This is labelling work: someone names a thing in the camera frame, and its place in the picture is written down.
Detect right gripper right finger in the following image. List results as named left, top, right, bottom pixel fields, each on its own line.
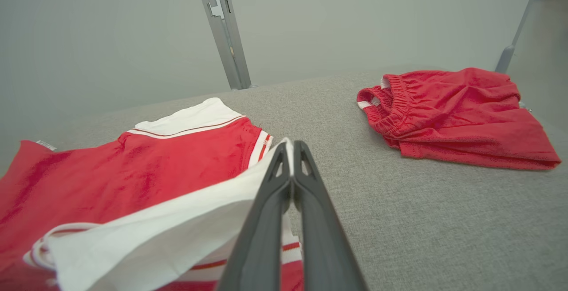
left=293, top=140, right=369, bottom=291

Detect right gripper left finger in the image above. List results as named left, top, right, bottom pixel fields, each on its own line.
left=217, top=140, right=293, bottom=291

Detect red and white jersey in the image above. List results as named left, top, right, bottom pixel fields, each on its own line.
left=0, top=97, right=307, bottom=291

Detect red shorts number 23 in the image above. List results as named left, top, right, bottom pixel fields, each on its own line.
left=356, top=67, right=562, bottom=171

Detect grey fabric sofa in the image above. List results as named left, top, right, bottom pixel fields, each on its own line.
left=0, top=67, right=568, bottom=291

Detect grey metal partition post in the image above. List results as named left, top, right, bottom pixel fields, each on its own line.
left=193, top=0, right=252, bottom=90

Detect slim grey metal post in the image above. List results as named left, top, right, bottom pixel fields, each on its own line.
left=495, top=0, right=544, bottom=74

